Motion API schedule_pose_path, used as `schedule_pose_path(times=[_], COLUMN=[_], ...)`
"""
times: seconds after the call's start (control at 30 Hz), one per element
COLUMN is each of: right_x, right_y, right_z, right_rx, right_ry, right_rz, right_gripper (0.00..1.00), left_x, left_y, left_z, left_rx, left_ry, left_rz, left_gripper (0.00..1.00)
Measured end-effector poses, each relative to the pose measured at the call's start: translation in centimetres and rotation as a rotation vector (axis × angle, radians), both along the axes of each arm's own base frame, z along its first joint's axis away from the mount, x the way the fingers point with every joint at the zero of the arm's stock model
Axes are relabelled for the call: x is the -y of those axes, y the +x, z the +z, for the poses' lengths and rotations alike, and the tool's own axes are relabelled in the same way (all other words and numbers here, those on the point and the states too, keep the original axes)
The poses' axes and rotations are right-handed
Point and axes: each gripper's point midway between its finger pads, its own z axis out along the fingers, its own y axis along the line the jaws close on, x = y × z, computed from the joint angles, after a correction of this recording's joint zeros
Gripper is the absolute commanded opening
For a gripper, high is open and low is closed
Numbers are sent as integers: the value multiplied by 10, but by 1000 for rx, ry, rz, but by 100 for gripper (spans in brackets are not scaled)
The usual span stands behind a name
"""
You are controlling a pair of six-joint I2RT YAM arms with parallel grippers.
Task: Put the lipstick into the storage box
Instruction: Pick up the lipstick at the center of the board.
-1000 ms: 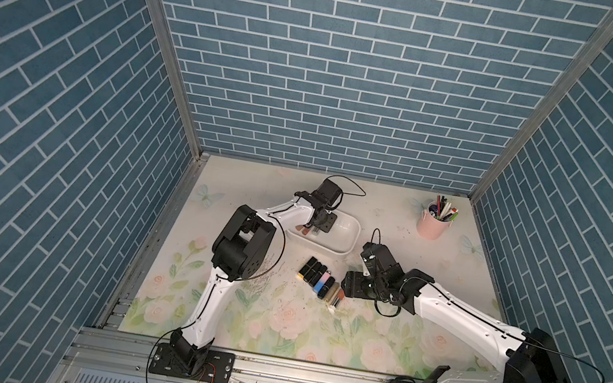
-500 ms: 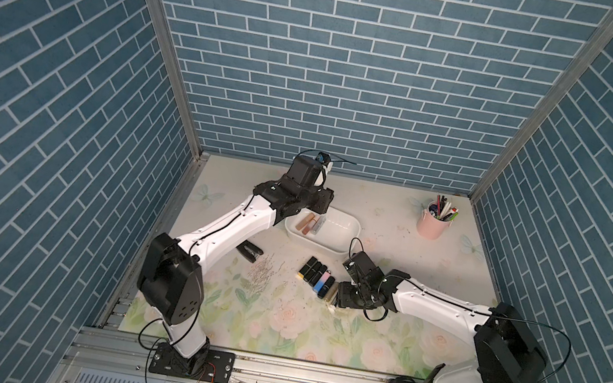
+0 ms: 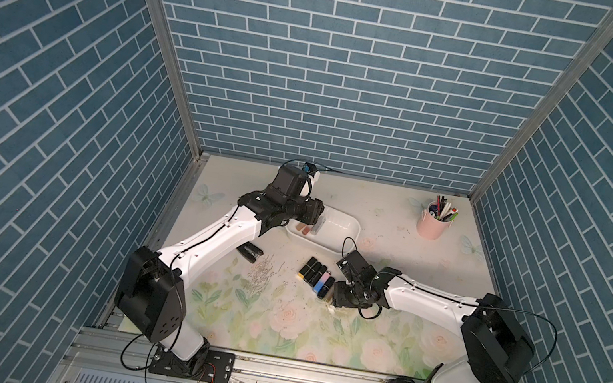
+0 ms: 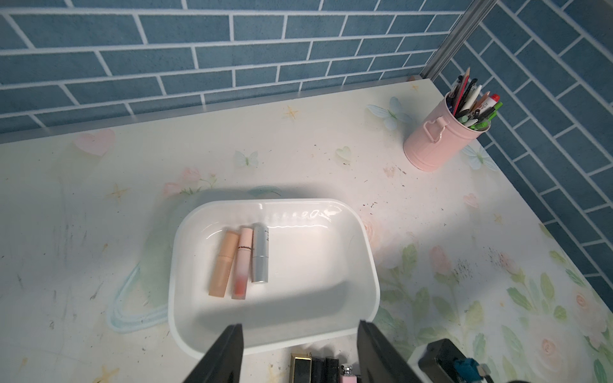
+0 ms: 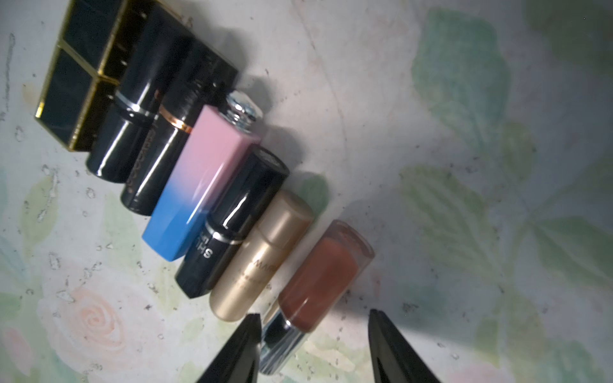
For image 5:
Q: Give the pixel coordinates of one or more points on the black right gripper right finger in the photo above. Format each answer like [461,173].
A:
[393,358]

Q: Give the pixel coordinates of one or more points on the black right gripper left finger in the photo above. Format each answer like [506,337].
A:
[239,359]

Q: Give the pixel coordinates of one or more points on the red lip gloss tube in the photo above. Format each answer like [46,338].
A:
[333,264]

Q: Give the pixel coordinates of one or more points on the gold lipstick tube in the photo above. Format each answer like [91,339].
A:
[265,249]

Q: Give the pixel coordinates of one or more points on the black round lipstick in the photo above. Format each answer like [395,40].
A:
[244,200]

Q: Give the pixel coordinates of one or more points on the pink blue gradient lipstick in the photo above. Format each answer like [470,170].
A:
[208,160]

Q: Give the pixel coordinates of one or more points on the black copper-band lipstick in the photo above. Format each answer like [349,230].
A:
[203,79]

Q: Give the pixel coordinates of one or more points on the black silver-band lipstick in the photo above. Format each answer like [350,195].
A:
[158,56]

